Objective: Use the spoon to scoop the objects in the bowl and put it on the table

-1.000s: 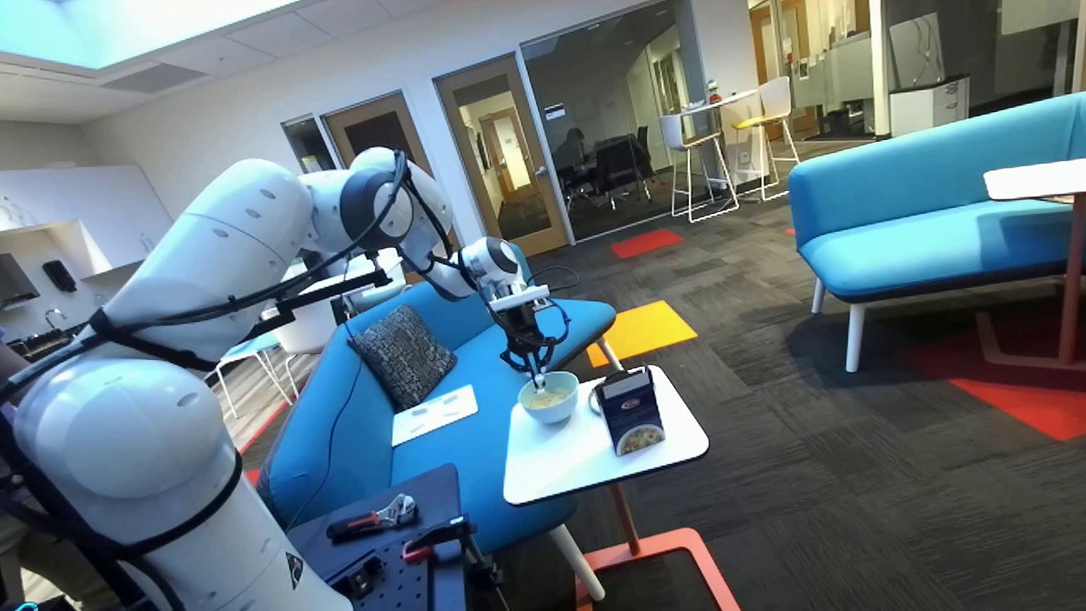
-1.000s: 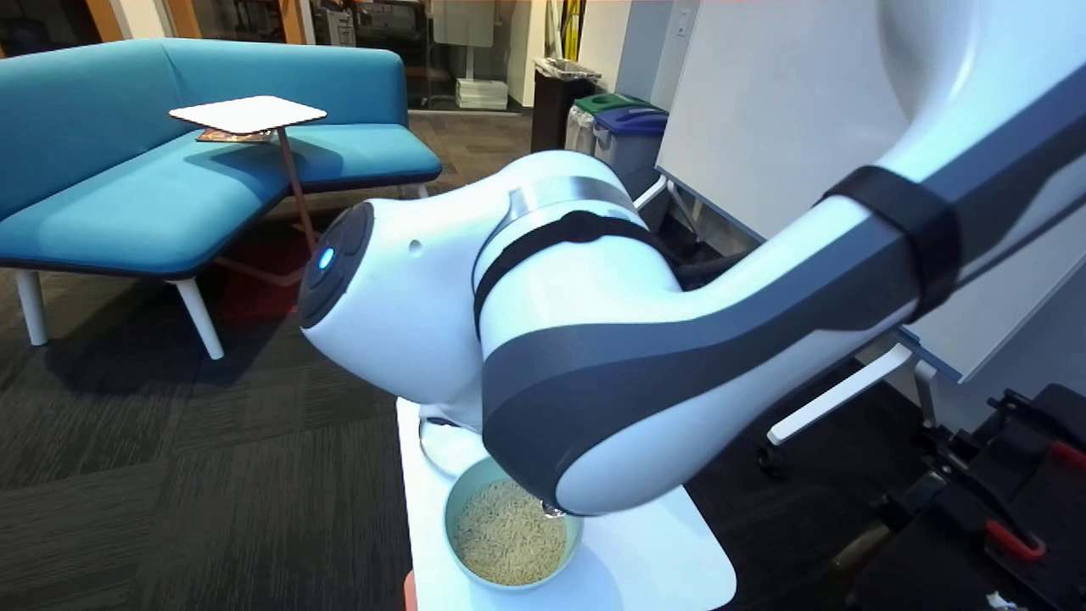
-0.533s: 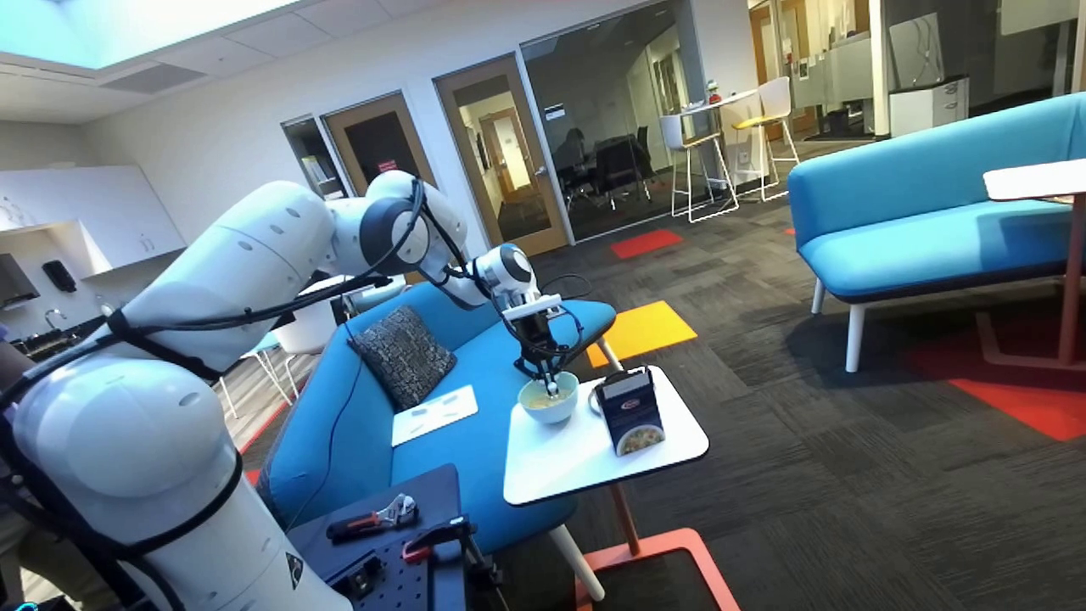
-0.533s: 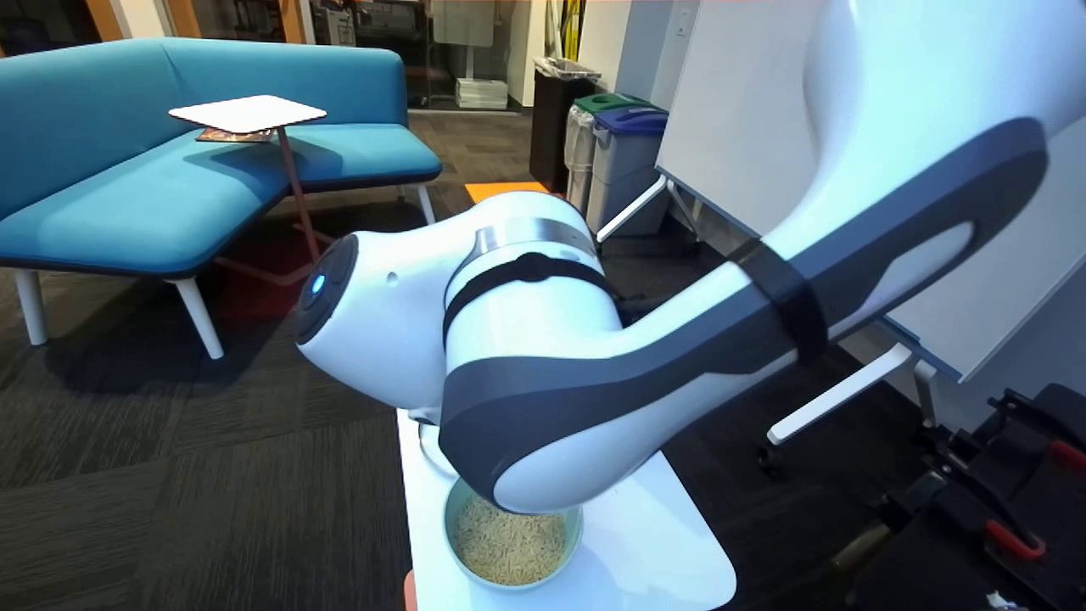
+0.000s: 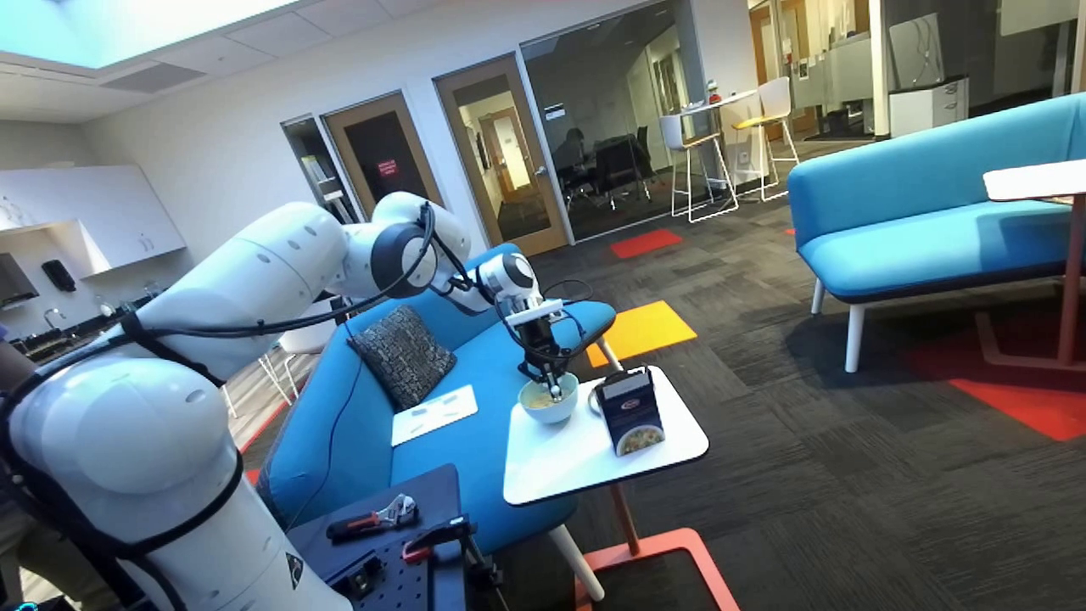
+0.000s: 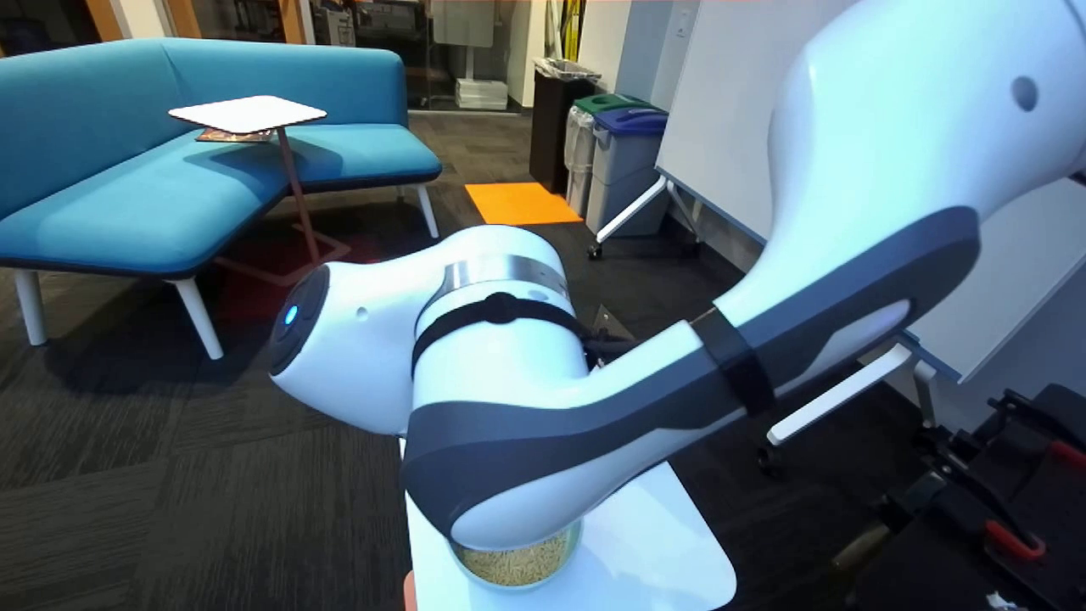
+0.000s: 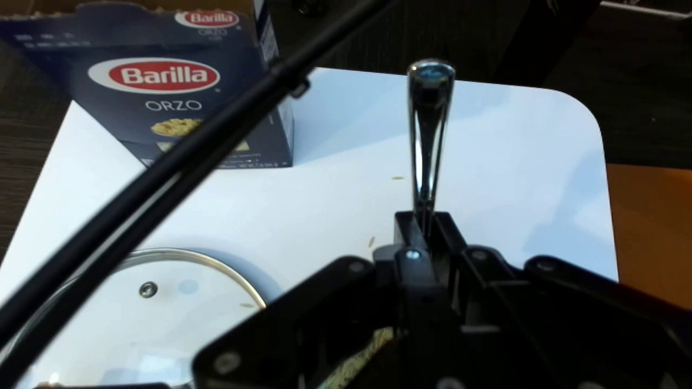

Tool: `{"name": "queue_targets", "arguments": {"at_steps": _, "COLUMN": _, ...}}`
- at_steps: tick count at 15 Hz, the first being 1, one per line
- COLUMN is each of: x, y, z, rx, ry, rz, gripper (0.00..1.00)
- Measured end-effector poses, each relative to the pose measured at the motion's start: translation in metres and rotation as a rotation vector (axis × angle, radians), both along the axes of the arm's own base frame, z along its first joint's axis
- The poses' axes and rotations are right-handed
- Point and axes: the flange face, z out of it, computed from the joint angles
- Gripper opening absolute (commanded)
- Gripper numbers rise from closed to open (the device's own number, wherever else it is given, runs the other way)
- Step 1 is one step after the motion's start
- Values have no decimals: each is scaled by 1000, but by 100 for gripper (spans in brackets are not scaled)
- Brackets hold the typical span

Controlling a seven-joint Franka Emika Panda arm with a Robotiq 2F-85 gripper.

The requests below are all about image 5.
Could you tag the black wall device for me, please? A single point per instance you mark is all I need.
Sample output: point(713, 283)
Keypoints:
point(57, 277)

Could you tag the red black clamp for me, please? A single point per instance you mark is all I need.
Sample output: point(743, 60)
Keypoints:
point(436, 544)

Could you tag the grey patterned cushion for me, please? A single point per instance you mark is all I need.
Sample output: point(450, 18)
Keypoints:
point(402, 356)

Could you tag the dark blue food box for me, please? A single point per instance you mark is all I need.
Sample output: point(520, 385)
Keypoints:
point(627, 413)

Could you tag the red black pliers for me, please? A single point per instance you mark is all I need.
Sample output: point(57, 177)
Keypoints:
point(368, 524)

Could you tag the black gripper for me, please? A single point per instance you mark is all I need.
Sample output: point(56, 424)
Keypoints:
point(541, 343)

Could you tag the wooden framed dark door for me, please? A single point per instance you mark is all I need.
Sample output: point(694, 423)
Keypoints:
point(379, 156)

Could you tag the glass wall panel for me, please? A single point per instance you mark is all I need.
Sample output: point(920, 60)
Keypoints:
point(612, 114)

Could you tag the beige rice grains heap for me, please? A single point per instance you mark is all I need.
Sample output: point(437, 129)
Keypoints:
point(548, 396)

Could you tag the white low cabinet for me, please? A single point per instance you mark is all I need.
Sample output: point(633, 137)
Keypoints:
point(926, 107)

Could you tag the dark blue pegboard cart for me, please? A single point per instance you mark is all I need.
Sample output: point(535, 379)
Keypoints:
point(385, 566)

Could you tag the white side table orange frame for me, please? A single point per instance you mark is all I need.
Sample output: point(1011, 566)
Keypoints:
point(588, 463)
point(1035, 177)

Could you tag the blue upholstered sofa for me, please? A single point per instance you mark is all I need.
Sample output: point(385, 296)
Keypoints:
point(937, 243)
point(341, 454)

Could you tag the white bar stool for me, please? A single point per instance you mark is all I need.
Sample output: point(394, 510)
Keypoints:
point(696, 140)

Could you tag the light green bowl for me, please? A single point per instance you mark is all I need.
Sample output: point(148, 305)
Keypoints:
point(548, 413)

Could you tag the white wall cabinet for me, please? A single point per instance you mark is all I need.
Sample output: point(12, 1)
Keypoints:
point(103, 216)

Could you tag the wooden framed open door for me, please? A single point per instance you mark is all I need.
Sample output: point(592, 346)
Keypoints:
point(504, 156)

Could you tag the white paper sheet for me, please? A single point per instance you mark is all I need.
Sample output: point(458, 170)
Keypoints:
point(436, 415)

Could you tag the yellow seat bar stool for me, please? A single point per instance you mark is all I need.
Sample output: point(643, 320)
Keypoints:
point(767, 121)

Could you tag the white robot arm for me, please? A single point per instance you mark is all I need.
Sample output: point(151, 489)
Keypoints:
point(138, 454)

